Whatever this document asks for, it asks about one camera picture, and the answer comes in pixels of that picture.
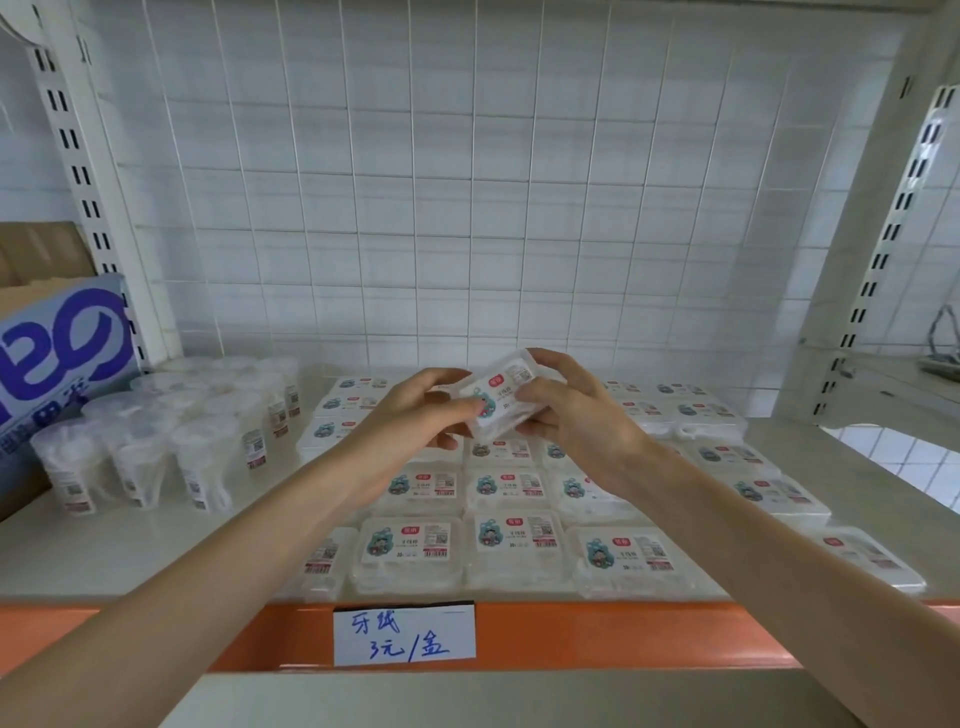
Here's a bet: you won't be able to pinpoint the white slotted shelf upright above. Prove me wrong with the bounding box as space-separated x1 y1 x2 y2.
772 0 960 421
823 82 960 410
21 0 185 376

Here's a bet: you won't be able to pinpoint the person's left hand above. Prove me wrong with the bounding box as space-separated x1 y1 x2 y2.
352 366 489 513

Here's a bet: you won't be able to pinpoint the orange shelf beam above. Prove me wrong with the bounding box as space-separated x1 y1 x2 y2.
0 598 960 674

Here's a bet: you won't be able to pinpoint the person's left forearm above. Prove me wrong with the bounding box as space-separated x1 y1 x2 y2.
0 438 391 728

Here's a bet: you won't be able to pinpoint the clear labelled floss pick box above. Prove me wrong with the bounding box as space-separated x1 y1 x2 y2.
441 348 558 441

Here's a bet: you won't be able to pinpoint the blue printed cardboard carton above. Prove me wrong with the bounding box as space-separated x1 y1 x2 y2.
0 220 145 522

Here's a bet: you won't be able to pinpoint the person's right forearm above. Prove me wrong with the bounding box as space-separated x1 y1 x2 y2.
622 438 960 728

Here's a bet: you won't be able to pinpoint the person's right hand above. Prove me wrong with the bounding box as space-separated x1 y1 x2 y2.
513 348 659 498

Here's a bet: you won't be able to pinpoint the handwritten white price label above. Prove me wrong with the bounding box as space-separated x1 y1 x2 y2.
332 601 479 669

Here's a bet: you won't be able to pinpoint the rows of clear floss boxes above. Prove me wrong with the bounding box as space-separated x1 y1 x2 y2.
295 371 929 603

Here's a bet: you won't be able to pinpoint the metal wire object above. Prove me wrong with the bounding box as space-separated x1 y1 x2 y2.
918 306 960 378

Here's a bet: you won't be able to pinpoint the white wire mesh panel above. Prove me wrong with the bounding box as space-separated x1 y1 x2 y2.
138 0 931 391

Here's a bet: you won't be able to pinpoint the group of clear plastic cups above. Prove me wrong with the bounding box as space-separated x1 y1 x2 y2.
30 355 303 520

